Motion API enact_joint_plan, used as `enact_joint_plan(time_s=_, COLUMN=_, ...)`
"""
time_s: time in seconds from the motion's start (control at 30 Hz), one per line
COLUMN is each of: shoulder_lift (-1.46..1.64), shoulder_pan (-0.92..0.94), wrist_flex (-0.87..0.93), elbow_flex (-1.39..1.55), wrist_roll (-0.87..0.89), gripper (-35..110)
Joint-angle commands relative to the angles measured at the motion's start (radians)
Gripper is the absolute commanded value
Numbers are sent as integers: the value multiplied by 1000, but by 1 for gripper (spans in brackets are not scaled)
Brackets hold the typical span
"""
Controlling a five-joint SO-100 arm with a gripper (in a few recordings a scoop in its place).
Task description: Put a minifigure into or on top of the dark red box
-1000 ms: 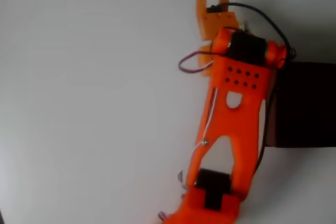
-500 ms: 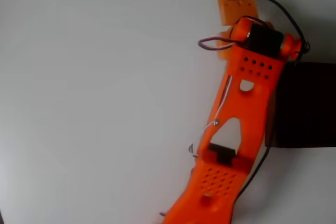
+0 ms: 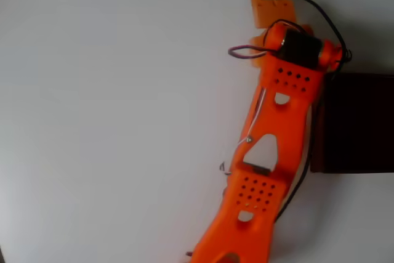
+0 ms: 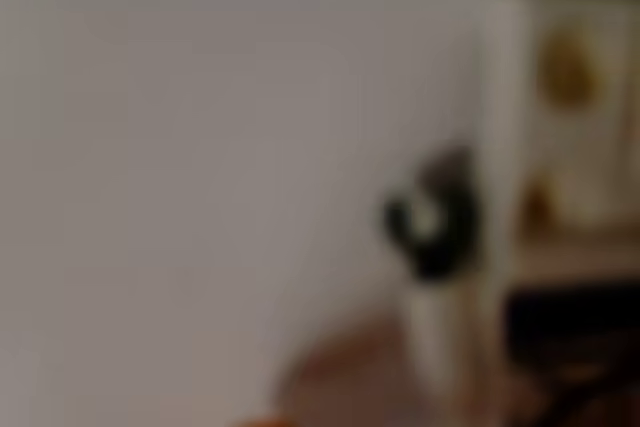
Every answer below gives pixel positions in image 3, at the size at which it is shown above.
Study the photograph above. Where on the dark red open box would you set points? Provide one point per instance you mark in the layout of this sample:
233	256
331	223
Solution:
357	121

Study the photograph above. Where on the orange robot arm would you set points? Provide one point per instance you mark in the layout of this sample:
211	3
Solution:
277	121

